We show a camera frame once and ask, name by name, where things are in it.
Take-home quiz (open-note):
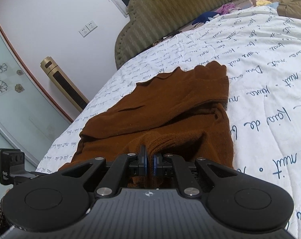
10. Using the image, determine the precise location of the green padded headboard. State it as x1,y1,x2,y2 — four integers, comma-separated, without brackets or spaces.
115,0,247,70

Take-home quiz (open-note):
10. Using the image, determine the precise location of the dark blue garment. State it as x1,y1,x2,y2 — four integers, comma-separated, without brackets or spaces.
192,11,221,26

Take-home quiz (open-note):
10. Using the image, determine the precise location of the brown knit sweater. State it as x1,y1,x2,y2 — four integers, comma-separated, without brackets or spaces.
58,61,234,190

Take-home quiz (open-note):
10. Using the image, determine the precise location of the gold tower air conditioner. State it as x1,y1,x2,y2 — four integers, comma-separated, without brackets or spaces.
40,57,90,113

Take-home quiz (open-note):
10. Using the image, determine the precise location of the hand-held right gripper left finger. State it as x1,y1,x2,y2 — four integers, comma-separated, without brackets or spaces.
58,145,148,199

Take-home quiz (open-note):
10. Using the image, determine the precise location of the purple garment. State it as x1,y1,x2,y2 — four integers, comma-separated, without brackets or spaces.
216,2,243,15

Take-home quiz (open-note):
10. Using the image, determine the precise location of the frosted glass flower-print door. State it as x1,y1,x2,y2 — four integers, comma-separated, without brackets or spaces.
0,5,75,205

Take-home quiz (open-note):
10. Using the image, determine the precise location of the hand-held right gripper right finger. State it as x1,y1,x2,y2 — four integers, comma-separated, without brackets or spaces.
152,153,241,199

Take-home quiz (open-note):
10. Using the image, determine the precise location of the white script-printed blanket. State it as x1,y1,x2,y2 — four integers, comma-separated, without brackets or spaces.
36,6,301,239

